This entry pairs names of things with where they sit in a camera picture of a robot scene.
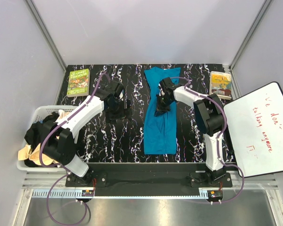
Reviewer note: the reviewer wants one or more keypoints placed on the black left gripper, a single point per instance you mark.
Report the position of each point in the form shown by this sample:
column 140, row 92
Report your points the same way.
column 124, row 114

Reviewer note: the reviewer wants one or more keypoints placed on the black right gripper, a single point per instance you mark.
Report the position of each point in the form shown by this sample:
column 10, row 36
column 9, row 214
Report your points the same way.
column 160, row 109

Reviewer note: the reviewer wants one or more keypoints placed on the blue t-shirt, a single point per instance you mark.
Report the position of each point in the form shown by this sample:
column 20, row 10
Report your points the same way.
column 159, row 127

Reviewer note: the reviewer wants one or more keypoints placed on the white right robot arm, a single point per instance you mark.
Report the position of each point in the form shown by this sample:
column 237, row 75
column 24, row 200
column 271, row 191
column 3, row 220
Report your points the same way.
column 210, row 119

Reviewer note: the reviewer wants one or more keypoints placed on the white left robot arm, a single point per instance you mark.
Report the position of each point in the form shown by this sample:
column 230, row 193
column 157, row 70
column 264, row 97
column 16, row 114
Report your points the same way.
column 58, row 139

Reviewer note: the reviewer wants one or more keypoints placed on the green Treehouse paperback book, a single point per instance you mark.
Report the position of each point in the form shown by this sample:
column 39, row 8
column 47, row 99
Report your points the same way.
column 78, row 83

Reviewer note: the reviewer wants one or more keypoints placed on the Brideshead Revisited paperback book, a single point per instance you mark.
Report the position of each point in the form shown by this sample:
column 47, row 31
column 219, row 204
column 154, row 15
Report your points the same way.
column 220, row 84

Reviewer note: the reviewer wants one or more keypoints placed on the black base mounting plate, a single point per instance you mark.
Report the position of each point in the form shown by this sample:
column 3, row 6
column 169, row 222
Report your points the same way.
column 149, row 180

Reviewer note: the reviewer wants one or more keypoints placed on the white laundry basket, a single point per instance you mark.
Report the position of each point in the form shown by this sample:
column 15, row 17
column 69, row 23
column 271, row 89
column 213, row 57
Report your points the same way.
column 39, row 114

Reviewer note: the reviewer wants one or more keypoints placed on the black t-shirt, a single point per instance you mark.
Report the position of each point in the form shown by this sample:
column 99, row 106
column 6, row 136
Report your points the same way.
column 33, row 139

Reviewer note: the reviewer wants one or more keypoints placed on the white whiteboard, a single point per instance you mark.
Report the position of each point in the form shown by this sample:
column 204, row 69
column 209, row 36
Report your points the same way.
column 255, row 124

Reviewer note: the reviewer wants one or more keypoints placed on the cream t-shirt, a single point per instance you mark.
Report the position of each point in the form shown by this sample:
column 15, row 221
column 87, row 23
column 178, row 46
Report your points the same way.
column 23, row 153

